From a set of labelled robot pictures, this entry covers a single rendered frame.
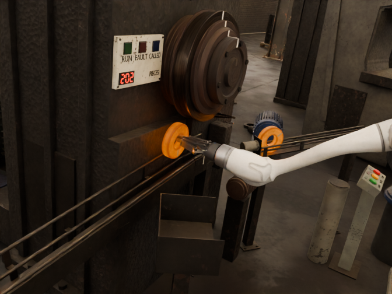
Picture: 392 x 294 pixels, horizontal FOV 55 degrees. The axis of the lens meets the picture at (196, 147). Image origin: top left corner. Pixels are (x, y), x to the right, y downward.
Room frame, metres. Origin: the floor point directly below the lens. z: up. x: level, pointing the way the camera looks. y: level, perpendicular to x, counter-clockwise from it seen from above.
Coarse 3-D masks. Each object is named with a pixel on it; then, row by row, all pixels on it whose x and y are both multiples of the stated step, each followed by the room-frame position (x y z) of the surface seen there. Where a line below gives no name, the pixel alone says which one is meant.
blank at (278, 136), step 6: (270, 126) 1.99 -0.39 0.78; (264, 132) 1.95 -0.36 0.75; (270, 132) 1.96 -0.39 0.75; (276, 132) 1.98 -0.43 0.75; (264, 138) 1.95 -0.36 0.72; (276, 138) 1.98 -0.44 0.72; (282, 138) 2.00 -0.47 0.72; (264, 144) 1.95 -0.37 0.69; (270, 144) 1.99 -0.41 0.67; (276, 144) 1.99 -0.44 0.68
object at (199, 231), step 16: (160, 208) 1.11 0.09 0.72; (176, 208) 1.22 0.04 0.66; (192, 208) 1.22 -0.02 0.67; (208, 208) 1.23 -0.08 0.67; (160, 224) 1.18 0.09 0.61; (176, 224) 1.19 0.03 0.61; (192, 224) 1.21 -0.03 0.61; (208, 224) 1.22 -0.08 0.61; (160, 240) 0.95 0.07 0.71; (176, 240) 0.96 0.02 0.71; (192, 240) 0.96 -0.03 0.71; (208, 240) 0.97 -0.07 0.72; (224, 240) 0.97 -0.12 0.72; (160, 256) 0.95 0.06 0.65; (176, 256) 0.96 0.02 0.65; (192, 256) 0.96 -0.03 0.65; (208, 256) 0.97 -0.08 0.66; (160, 272) 0.95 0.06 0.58; (176, 272) 0.96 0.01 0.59; (192, 272) 0.96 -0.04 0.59; (208, 272) 0.97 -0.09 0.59; (176, 288) 1.08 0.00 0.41
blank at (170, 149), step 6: (174, 126) 1.45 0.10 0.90; (180, 126) 1.46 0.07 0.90; (186, 126) 1.50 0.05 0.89; (168, 132) 1.43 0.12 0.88; (174, 132) 1.43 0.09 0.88; (180, 132) 1.47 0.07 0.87; (186, 132) 1.51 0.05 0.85; (168, 138) 1.41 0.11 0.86; (174, 138) 1.44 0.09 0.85; (162, 144) 1.41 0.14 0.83; (168, 144) 1.40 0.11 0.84; (174, 144) 1.50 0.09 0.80; (162, 150) 1.42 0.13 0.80; (168, 150) 1.41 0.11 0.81; (174, 150) 1.45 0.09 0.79; (180, 150) 1.49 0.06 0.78; (168, 156) 1.43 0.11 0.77; (174, 156) 1.46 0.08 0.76
